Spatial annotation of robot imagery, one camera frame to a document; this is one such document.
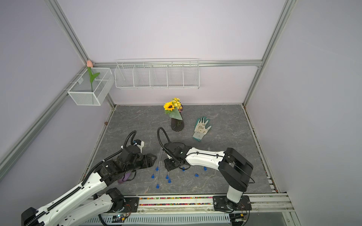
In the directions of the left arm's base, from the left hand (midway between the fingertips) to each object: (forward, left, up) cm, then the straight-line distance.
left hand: (152, 159), depth 76 cm
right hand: (0, -8, -9) cm, 12 cm away
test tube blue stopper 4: (-8, -8, -13) cm, 18 cm away
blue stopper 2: (-7, -25, -12) cm, 28 cm away
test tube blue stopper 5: (-5, -25, -13) cm, 29 cm away
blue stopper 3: (-3, -30, -13) cm, 33 cm away
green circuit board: (-24, +18, -16) cm, 34 cm away
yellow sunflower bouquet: (+28, -13, +10) cm, 32 cm away
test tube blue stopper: (-1, -1, -13) cm, 13 cm away
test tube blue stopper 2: (-10, -1, -14) cm, 17 cm away
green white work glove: (+27, -32, -13) cm, 44 cm away
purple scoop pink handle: (-12, +8, +11) cm, 18 cm away
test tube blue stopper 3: (-6, -7, -13) cm, 16 cm away
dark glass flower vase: (+28, -14, -7) cm, 32 cm away
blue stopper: (-3, -17, -12) cm, 21 cm away
